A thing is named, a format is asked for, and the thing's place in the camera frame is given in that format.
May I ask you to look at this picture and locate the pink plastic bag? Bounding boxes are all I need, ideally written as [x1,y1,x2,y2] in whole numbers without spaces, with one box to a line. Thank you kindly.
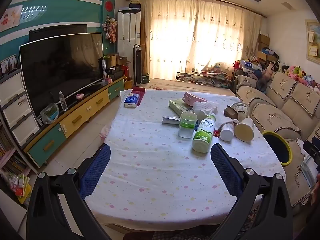
[99,126,110,140]

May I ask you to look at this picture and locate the clear water bottle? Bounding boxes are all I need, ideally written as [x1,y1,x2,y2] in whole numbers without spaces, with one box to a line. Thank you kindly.
[59,91,68,112]

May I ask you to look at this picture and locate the wall poster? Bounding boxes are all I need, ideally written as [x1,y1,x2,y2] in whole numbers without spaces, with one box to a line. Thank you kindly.
[0,5,22,32]

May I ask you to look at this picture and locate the beige paper cup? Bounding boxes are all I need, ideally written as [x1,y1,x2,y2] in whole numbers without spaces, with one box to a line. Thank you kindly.
[234,117,254,142]

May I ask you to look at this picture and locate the clear plastic bag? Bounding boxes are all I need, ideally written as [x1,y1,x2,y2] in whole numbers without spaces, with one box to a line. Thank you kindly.
[40,102,60,124]

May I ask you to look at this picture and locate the pale green white box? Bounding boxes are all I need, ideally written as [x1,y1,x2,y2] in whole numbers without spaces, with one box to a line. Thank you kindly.
[169,98,194,117]

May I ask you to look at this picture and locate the white foam wrap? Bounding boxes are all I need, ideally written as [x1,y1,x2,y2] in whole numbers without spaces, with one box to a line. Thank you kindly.
[192,101,218,120]

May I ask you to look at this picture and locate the stack of cardboard boxes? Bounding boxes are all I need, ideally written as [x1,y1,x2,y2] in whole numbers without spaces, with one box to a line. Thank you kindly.
[257,34,270,58]

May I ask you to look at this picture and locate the small black television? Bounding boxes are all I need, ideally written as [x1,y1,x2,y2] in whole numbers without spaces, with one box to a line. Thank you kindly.
[29,24,87,43]

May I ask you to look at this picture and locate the white standing air conditioner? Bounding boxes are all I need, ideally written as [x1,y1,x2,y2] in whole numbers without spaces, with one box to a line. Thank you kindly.
[117,8,142,85]

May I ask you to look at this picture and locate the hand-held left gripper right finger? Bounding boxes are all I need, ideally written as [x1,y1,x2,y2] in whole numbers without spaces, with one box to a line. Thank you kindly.
[210,143,293,240]

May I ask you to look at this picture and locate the hanging flower decoration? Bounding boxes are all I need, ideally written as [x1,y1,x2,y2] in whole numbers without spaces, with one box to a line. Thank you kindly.
[102,15,118,43]

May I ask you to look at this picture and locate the clear cup with green band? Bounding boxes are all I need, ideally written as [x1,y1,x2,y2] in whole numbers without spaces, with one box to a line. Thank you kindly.
[178,111,197,139]

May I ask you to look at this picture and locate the large curved television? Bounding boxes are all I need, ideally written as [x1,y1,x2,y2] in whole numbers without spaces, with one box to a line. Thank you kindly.
[19,32,104,118]

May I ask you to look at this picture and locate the small white bottle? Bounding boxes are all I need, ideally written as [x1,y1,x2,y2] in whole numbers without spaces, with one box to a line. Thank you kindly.
[219,123,235,141]

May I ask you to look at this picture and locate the pink box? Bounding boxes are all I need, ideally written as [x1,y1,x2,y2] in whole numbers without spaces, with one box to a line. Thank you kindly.
[182,92,208,106]

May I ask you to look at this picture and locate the white paper sheets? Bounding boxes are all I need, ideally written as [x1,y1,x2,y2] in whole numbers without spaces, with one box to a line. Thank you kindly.
[297,140,318,188]

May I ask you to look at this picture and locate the blue tissue pack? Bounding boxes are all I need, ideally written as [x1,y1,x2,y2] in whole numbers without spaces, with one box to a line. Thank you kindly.
[124,93,140,108]

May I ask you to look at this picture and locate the silver blue wrapper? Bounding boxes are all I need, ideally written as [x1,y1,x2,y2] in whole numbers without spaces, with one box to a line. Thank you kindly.
[162,116,182,125]

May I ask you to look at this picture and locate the yellow rimmed trash bin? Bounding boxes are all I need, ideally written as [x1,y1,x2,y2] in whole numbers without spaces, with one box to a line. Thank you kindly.
[262,131,293,166]

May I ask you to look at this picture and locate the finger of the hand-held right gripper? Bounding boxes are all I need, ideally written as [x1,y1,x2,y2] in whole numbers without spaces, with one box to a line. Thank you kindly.
[303,140,320,173]

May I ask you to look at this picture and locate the framed wall picture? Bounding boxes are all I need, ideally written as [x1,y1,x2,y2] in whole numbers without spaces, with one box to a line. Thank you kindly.
[304,19,320,63]

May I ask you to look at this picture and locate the beige sofa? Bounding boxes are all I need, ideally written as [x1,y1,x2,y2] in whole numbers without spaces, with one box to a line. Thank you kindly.
[232,67,320,215]

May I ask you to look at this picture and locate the white drawer unit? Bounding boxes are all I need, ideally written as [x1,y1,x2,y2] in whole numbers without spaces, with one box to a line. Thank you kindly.
[0,69,40,150]

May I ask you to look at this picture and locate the row of plush toys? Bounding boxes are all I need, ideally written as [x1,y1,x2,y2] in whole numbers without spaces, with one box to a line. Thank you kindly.
[281,65,320,93]

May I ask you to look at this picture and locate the floral white tablecloth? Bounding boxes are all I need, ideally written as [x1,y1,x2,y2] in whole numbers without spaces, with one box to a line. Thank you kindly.
[84,88,287,227]

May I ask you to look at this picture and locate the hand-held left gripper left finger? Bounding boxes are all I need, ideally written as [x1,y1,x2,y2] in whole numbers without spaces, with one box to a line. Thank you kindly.
[26,144,112,240]

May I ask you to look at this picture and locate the black tower fan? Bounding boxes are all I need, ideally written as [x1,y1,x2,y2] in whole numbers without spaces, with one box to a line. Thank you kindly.
[133,44,142,87]

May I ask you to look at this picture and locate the green white drink bottle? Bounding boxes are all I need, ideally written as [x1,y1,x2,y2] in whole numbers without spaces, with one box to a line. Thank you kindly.
[192,113,216,153]

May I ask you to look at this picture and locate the white paper bowl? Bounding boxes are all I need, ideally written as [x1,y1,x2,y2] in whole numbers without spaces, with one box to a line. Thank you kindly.
[230,102,251,122]

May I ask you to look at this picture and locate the pile of children's books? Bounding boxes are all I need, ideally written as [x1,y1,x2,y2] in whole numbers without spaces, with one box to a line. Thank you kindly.
[0,122,32,205]

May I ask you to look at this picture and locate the pile of toys and bags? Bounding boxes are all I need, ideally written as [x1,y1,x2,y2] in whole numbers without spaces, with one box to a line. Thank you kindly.
[232,56,282,80]

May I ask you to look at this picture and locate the wall photo print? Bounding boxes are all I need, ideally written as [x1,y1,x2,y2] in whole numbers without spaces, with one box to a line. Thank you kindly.
[0,55,18,75]

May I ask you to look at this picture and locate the beige padded mat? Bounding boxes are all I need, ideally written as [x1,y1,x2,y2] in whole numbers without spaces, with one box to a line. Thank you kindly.
[147,78,235,97]

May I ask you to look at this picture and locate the boxes on television cabinet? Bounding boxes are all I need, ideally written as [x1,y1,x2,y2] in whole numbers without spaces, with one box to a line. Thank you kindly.
[100,54,131,80]

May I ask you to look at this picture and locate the flat red box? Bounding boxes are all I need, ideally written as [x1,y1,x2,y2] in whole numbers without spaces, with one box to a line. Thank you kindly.
[132,87,146,104]

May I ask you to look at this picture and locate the brown wrapper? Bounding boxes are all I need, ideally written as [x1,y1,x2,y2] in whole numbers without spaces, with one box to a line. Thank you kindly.
[224,106,239,119]

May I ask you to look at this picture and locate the cream embroidered curtain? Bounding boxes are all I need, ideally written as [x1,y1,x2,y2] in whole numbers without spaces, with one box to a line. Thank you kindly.
[140,0,262,82]

